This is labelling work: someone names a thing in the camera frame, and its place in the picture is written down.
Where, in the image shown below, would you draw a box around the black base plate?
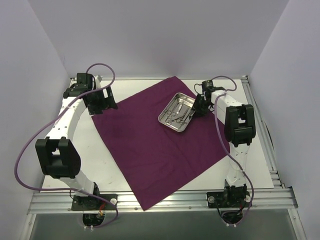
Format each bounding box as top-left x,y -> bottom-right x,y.
206,191 -> 251,209
71,193 -> 118,211

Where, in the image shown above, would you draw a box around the steel instrument tray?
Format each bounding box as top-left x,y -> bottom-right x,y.
158,92 -> 195,133

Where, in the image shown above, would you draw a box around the right aluminium rail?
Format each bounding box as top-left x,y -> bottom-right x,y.
241,75 -> 285,188

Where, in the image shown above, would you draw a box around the front aluminium rail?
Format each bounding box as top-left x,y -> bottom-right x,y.
27,187 -> 298,214

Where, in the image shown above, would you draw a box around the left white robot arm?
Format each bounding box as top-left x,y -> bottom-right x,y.
35,73 -> 118,210

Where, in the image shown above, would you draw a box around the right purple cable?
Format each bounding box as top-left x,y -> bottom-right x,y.
211,75 -> 256,226

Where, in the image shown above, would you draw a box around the steel forceps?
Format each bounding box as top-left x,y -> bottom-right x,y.
174,102 -> 193,122

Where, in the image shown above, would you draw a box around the aluminium rail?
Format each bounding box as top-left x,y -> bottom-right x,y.
241,75 -> 285,188
27,187 -> 298,214

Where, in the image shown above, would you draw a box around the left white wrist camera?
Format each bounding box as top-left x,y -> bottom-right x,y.
93,75 -> 102,90

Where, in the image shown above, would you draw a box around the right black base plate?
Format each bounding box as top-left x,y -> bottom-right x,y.
206,191 -> 251,209

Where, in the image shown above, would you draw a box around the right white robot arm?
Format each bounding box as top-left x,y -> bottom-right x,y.
192,79 -> 256,207

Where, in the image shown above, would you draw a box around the purple surgical cloth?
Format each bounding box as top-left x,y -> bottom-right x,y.
92,76 -> 229,210

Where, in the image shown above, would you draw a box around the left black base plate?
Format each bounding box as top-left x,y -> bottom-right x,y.
71,193 -> 118,211

